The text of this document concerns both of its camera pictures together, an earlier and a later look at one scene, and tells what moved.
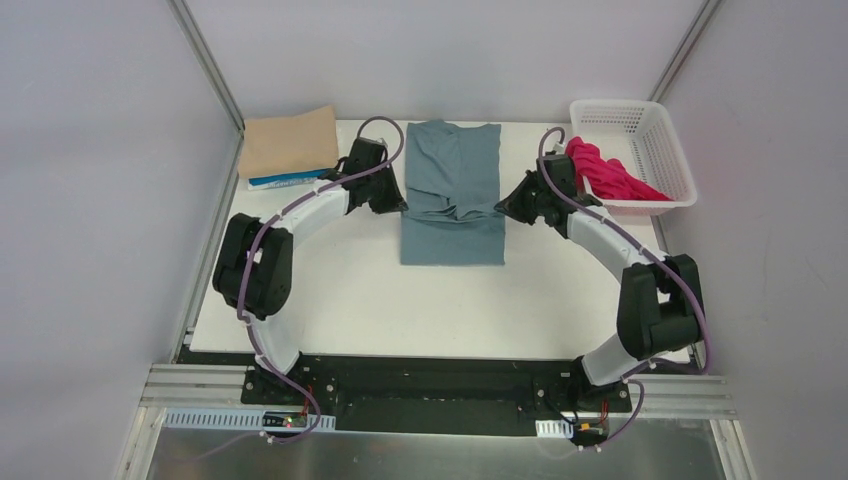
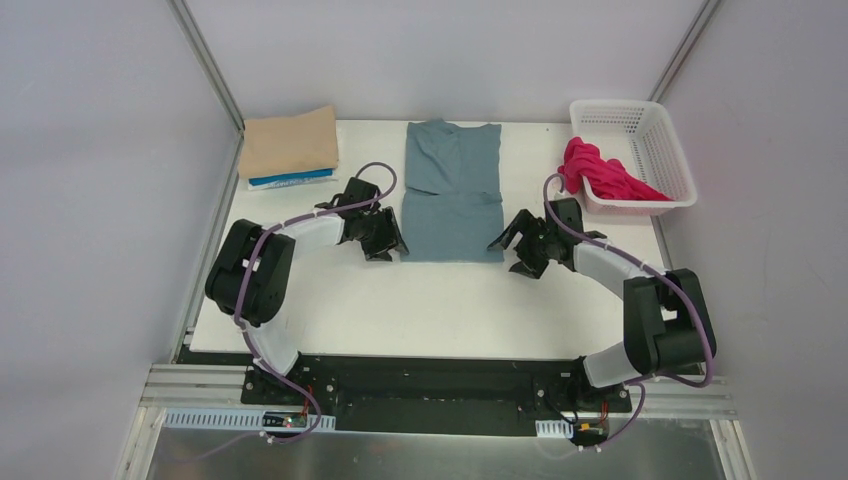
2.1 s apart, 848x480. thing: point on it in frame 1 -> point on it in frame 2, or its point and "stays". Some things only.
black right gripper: (520, 201) -> (530, 237)
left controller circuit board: (285, 420) stays
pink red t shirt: (609, 178) stays
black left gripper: (385, 192) -> (378, 229)
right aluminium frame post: (705, 14) stays
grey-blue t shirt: (452, 175) stays
